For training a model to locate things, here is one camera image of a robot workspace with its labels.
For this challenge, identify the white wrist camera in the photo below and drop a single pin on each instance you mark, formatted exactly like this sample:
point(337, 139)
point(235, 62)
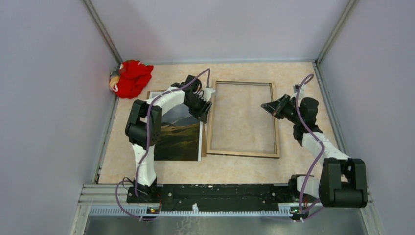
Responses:
point(208, 93)
point(298, 92)

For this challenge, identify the brown cardboard backing board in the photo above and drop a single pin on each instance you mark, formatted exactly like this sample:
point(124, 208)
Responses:
point(203, 142)

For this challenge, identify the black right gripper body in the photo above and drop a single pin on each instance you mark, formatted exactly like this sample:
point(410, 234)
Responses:
point(290, 112)

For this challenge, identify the aluminium front rail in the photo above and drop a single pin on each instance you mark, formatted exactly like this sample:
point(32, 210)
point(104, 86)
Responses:
point(103, 210)

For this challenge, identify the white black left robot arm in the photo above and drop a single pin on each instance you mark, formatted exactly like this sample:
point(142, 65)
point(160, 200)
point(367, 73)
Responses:
point(167, 127)

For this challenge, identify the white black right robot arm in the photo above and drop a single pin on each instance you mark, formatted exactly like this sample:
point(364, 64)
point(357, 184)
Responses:
point(342, 184)

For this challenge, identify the red crumpled cloth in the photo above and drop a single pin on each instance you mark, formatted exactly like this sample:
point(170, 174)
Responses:
point(129, 78)

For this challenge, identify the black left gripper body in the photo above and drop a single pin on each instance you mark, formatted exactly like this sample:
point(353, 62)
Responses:
point(195, 103)

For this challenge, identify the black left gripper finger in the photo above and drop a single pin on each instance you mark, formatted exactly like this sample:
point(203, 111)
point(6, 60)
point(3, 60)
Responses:
point(205, 110)
point(197, 114)

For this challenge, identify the wooden picture frame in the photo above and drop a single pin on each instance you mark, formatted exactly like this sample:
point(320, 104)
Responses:
point(243, 153)

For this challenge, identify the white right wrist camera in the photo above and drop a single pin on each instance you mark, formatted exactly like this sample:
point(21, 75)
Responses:
point(298, 92)

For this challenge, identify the mountain landscape photo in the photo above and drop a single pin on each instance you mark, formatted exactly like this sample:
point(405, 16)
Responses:
point(180, 139)

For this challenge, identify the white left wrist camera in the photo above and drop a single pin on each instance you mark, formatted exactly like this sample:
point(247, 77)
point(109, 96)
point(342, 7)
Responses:
point(208, 93)

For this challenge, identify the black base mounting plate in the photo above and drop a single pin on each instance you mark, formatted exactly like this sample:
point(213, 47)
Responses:
point(166, 193)

